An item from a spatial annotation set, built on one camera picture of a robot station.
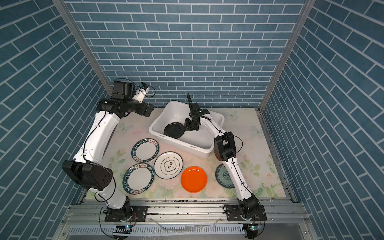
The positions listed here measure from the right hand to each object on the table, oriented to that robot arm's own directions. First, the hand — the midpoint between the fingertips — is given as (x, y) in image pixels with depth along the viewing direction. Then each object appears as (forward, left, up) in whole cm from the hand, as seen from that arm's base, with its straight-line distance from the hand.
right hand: (183, 127), depth 104 cm
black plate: (+1, +7, -4) cm, 8 cm away
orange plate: (-33, -11, -5) cm, 35 cm away
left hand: (-7, +16, +28) cm, 33 cm away
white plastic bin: (-10, -12, -4) cm, 16 cm away
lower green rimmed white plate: (-35, +22, -7) cm, 42 cm away
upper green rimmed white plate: (-17, +23, -4) cm, 29 cm away
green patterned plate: (-30, -28, -6) cm, 42 cm away
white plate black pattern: (-26, +5, -5) cm, 27 cm away
